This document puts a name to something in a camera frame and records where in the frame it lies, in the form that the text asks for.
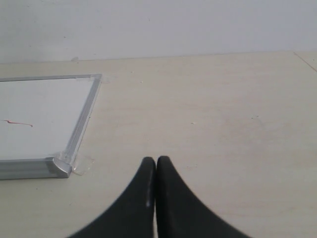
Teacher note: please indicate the clear tape back right corner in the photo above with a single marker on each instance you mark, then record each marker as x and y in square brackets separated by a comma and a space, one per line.
[106, 78]

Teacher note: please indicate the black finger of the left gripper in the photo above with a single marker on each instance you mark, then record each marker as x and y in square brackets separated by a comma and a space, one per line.
[180, 213]
[131, 215]

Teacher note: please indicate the clear tape corner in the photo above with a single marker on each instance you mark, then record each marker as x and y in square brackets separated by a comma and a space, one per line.
[83, 164]
[106, 78]

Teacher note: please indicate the clear tape front right corner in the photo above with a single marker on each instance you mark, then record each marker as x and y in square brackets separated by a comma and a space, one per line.
[83, 164]

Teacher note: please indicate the white board with aluminium frame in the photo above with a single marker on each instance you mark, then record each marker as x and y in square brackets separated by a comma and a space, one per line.
[42, 122]

